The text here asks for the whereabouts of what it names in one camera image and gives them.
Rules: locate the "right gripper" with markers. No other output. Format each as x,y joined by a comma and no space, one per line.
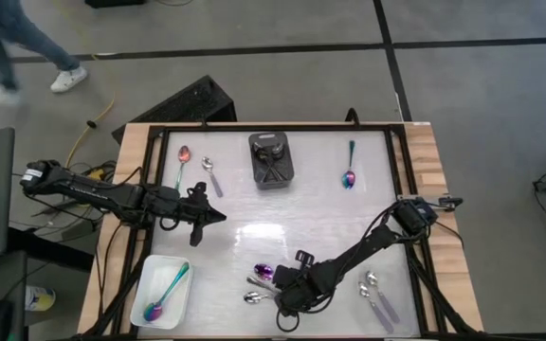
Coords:
313,284

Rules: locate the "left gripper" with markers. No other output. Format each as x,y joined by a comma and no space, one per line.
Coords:
183,206

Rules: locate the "black metal cutlery piece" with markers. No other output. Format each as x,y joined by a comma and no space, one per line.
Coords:
259,283
260,152
278,149

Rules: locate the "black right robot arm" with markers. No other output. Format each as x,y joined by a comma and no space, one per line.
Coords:
363,246

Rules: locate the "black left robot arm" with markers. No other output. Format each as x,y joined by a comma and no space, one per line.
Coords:
88,189

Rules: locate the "gray plastic cutlery caddy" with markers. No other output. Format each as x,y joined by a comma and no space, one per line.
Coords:
259,182

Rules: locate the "white rectangular tray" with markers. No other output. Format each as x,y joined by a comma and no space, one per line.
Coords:
159,274

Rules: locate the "black perforated metal box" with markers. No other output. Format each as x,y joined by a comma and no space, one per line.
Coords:
183,106

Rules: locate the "black floor stand leg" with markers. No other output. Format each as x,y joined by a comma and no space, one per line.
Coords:
50,248

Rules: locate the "white and yellow container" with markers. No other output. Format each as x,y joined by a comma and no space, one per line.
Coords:
41,298

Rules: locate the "black floor object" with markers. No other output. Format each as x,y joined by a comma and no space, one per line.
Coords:
112,3

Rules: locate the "person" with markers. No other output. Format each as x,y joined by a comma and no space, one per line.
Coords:
41,45

